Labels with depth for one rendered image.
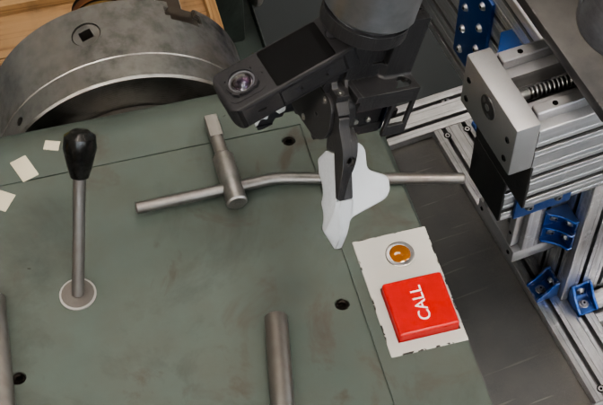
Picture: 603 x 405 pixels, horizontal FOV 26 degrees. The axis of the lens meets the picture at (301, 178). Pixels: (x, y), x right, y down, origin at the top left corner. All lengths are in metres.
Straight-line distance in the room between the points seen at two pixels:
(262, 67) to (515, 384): 1.49
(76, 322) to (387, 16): 0.47
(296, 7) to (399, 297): 2.04
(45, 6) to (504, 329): 1.04
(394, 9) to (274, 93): 0.12
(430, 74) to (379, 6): 2.14
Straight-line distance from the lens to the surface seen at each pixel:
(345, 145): 1.04
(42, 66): 1.53
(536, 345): 2.48
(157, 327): 1.26
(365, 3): 0.98
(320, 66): 1.02
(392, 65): 1.06
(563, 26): 1.64
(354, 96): 1.04
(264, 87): 1.02
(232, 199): 1.31
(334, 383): 1.22
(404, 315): 1.25
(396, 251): 1.29
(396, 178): 1.34
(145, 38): 1.51
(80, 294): 1.28
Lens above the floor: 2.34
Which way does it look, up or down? 54 degrees down
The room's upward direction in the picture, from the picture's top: straight up
